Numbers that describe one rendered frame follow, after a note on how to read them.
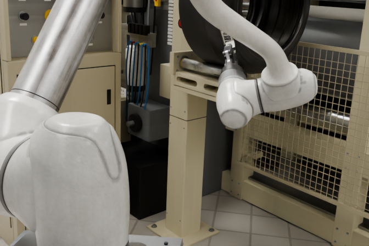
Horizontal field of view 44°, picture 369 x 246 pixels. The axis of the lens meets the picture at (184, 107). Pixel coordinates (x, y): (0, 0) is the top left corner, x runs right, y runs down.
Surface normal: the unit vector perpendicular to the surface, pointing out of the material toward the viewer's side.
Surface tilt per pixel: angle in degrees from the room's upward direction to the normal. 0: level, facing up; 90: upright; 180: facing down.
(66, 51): 71
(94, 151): 66
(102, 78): 90
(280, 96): 109
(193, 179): 90
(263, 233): 0
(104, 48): 90
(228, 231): 0
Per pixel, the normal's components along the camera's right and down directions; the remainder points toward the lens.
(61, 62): 0.62, -0.10
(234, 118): -0.13, 0.48
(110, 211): 0.73, 0.11
